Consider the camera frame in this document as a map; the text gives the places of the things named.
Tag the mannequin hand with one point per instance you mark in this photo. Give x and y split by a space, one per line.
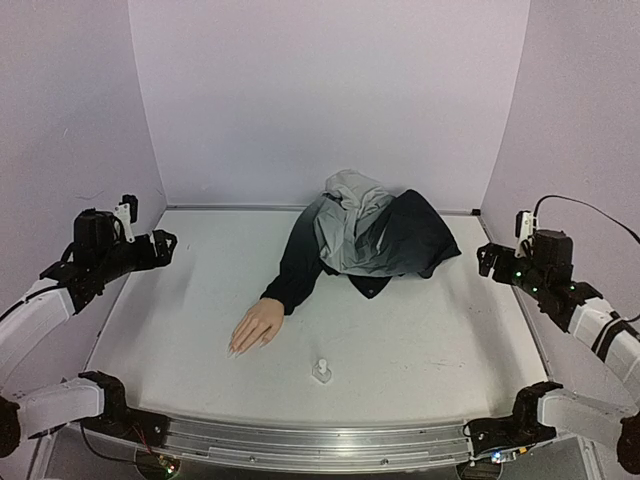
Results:
261 323

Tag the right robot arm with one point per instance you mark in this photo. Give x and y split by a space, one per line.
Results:
542 268

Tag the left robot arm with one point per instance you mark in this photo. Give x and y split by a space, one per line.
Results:
104 248

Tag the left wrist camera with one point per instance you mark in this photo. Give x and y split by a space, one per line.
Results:
126 214

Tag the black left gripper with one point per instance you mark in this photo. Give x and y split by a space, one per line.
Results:
164 255

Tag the black grey jacket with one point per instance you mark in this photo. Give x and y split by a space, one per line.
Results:
356 228

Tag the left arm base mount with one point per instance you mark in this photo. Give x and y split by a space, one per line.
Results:
118 420

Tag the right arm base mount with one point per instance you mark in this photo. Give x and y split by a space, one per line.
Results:
521 429

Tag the aluminium front rail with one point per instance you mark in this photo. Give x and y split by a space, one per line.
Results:
347 450

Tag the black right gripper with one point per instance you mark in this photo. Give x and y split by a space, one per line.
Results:
500 263

